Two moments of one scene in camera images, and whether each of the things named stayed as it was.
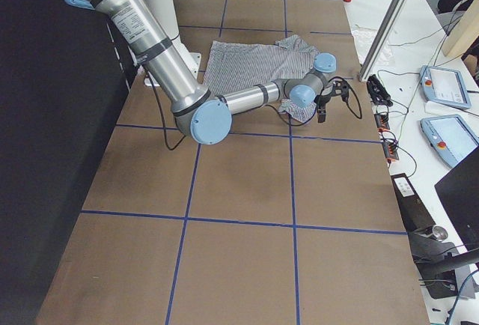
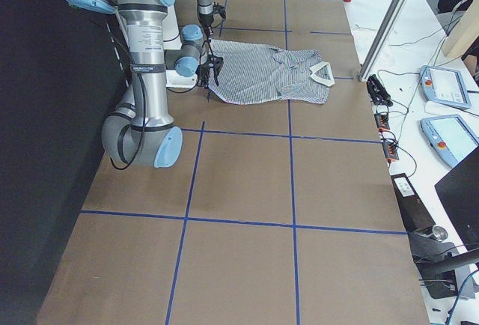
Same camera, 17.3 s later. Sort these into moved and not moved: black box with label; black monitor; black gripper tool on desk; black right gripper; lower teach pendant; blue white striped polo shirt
Moved: blue white striped polo shirt; black right gripper
Not moved: black gripper tool on desk; black box with label; lower teach pendant; black monitor
